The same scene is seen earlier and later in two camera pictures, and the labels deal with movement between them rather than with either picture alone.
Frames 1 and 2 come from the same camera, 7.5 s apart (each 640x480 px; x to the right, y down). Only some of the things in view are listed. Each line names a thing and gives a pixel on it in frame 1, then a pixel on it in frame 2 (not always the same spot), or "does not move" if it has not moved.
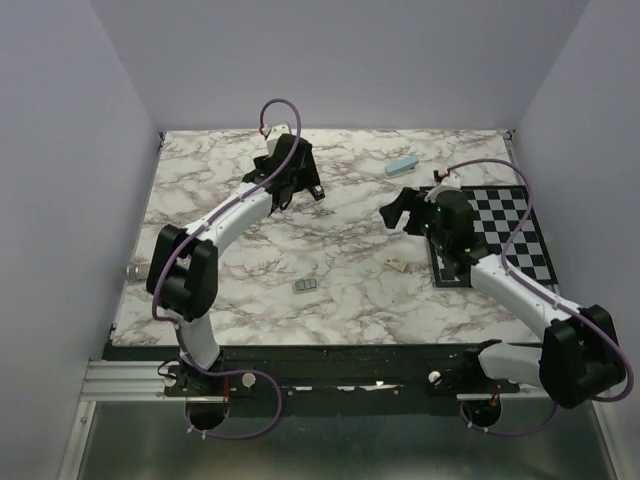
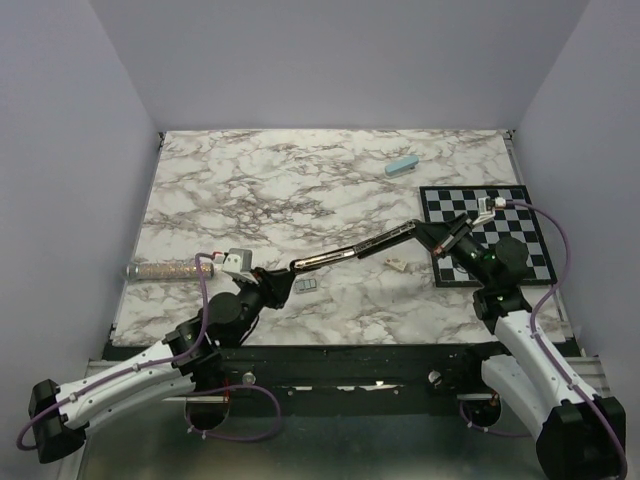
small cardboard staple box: (396, 263) does not move
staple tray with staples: (305, 286) does not move
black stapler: (317, 192) -> (357, 251)
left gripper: (306, 176) -> (273, 286)
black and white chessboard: (496, 213) does not move
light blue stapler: (401, 166) does not move
